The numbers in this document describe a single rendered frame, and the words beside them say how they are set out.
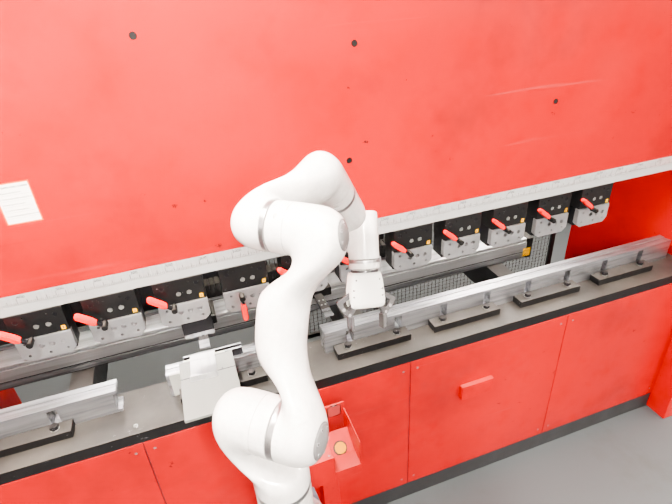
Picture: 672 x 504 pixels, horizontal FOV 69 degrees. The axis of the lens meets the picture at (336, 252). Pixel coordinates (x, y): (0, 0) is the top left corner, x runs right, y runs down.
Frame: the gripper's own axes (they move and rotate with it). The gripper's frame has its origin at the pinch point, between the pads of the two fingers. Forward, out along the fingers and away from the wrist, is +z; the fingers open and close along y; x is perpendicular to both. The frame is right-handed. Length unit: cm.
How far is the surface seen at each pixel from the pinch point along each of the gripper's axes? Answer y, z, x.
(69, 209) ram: 74, -36, -21
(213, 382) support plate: 40, 20, -37
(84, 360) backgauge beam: 83, 17, -76
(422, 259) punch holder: -36, -14, -34
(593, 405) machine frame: -145, 68, -65
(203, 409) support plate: 44, 25, -28
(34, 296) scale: 87, -13, -32
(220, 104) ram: 35, -62, -10
